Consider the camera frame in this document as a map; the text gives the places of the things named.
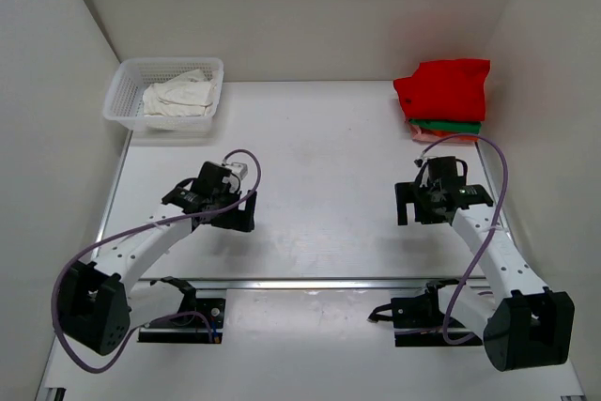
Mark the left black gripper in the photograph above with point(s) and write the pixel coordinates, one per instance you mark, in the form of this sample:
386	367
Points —
241	218

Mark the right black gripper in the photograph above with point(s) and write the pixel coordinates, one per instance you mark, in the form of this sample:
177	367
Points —
410	192

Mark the white t shirt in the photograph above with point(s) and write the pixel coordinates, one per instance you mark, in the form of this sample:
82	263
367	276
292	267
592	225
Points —
189	94

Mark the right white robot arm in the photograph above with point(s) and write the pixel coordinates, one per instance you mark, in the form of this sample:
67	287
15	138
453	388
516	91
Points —
524	324

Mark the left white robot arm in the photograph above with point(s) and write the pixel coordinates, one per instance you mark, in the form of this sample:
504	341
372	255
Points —
98	303

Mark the pink folded t shirt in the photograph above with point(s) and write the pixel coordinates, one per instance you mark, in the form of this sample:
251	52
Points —
423	135

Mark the orange folded t shirt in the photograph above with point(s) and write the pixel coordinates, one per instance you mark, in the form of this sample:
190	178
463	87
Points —
457	138

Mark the green folded t shirt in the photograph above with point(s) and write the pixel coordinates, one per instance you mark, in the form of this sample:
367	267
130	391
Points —
447	126

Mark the red folded t shirt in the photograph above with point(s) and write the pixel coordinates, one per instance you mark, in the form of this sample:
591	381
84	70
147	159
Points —
450	90

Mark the white plastic basket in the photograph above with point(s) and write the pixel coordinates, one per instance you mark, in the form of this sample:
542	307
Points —
124	99

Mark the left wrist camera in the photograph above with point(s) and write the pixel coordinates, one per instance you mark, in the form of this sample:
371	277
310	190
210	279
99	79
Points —
237	170

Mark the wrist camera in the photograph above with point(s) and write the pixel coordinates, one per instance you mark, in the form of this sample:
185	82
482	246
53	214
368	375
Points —
237	170
421	160

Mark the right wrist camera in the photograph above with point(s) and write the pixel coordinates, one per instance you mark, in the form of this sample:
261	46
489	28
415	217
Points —
421	160

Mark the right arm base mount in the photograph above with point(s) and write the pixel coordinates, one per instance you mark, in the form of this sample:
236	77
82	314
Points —
416	319

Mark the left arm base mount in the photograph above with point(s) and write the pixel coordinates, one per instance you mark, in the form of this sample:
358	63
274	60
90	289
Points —
176	312

